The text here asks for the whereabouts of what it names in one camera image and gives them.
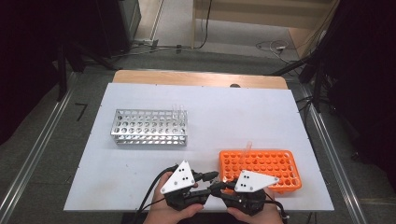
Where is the hand-held gripper cable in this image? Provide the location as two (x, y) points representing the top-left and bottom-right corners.
(134, 166), (178, 224)
(264, 199), (290, 224)

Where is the orange plastic test tube rack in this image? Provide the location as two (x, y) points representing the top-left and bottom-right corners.
(219, 149), (303, 194)

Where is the black metal stand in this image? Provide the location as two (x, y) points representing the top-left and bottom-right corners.
(57, 40), (120, 102)
(270, 31), (331, 113)

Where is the person's left hand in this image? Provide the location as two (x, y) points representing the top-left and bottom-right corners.
(143, 172), (204, 224)

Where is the right hand-held gripper cable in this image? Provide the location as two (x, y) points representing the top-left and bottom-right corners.
(264, 199), (290, 224)

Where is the white table board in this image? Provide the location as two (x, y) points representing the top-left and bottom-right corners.
(64, 82), (334, 213)

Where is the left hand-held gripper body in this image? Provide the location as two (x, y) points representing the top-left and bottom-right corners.
(160, 160), (205, 211)

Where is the white floor cable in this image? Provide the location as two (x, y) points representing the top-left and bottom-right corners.
(255, 39), (292, 64)

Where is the person's right hand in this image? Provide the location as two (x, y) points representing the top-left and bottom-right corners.
(227, 188), (284, 224)

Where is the silver metal test tube rack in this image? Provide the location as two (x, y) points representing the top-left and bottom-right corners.
(110, 108), (189, 147)

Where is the metal floor rail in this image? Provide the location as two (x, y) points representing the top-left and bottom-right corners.
(306, 102), (368, 224)
(0, 73), (78, 224)

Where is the dark cabinet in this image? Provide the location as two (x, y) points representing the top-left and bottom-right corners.
(96, 0), (143, 59)

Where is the left hand-held gripper cable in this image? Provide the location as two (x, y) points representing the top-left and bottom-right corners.
(134, 166), (178, 224)

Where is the black hanging cable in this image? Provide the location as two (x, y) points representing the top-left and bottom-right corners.
(194, 0), (213, 50)

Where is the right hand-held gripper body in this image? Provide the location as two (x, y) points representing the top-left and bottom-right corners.
(222, 169), (280, 217)

